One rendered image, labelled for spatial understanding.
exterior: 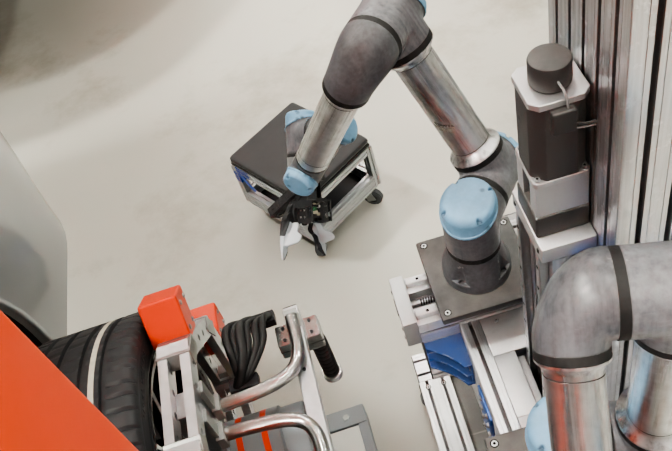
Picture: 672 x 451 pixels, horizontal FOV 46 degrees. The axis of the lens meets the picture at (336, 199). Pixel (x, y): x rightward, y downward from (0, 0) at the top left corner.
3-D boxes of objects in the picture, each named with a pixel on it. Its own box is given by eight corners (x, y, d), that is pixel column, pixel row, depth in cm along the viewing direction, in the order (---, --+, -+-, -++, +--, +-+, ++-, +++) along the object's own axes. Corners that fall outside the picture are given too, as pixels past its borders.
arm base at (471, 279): (498, 231, 179) (495, 203, 172) (521, 282, 169) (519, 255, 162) (434, 250, 180) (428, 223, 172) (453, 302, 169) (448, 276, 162)
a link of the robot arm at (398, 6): (469, 219, 173) (328, 27, 146) (491, 170, 181) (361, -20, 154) (517, 215, 164) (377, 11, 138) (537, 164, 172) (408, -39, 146)
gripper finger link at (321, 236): (339, 255, 192) (322, 225, 188) (320, 255, 195) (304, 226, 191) (345, 247, 194) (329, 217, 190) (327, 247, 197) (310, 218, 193)
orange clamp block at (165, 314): (159, 337, 152) (142, 295, 150) (198, 325, 151) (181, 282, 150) (153, 352, 145) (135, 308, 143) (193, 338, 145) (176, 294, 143)
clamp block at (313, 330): (280, 339, 163) (273, 326, 159) (321, 326, 163) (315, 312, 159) (284, 360, 160) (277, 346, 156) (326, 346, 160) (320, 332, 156)
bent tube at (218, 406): (206, 344, 157) (188, 315, 149) (298, 313, 157) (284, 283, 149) (217, 422, 145) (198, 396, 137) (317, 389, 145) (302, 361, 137)
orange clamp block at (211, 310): (197, 360, 175) (192, 328, 181) (230, 349, 175) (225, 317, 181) (185, 344, 170) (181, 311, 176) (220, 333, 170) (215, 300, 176)
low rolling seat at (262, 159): (388, 200, 302) (372, 138, 277) (325, 264, 288) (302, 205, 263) (310, 158, 326) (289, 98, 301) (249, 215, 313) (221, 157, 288)
